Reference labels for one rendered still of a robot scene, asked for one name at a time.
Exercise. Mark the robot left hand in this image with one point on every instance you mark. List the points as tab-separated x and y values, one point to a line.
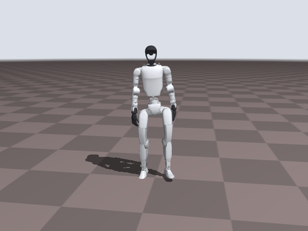
173	108

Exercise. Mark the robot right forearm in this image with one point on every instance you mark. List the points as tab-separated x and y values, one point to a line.
134	102

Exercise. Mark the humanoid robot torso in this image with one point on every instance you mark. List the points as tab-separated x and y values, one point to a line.
152	81

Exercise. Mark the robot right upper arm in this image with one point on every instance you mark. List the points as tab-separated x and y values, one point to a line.
136	79

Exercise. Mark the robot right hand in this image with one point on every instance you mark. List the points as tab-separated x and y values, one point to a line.
134	117

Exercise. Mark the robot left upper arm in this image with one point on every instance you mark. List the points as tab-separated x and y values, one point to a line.
168	78

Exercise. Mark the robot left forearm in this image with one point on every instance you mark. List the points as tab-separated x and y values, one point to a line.
172	98

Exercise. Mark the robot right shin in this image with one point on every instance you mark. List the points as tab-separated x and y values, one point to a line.
143	156

